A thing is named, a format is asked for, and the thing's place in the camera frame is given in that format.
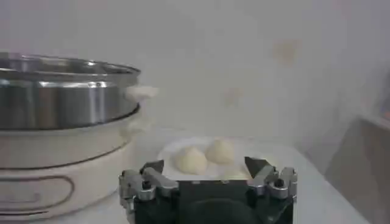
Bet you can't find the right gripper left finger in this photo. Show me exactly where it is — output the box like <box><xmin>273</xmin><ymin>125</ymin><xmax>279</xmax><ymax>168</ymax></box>
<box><xmin>118</xmin><ymin>159</ymin><xmax>179</xmax><ymax>211</ymax></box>

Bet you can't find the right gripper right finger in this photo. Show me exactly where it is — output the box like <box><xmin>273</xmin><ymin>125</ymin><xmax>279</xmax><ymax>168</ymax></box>
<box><xmin>243</xmin><ymin>156</ymin><xmax>298</xmax><ymax>200</ymax></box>

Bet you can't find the white steamed bun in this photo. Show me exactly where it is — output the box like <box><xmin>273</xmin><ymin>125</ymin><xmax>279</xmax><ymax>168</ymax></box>
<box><xmin>205</xmin><ymin>138</ymin><xmax>236</xmax><ymax>166</ymax></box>
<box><xmin>175</xmin><ymin>147</ymin><xmax>209</xmax><ymax>176</ymax></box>
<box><xmin>213</xmin><ymin>166</ymin><xmax>252</xmax><ymax>181</ymax></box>

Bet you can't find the white round plate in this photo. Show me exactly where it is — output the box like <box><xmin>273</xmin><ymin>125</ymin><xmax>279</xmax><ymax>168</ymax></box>
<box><xmin>157</xmin><ymin>136</ymin><xmax>284</xmax><ymax>181</ymax></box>

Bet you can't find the steel and white electric steamer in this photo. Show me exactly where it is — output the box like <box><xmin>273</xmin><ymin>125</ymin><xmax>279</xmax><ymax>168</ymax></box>
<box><xmin>0</xmin><ymin>51</ymin><xmax>160</xmax><ymax>222</ymax></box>

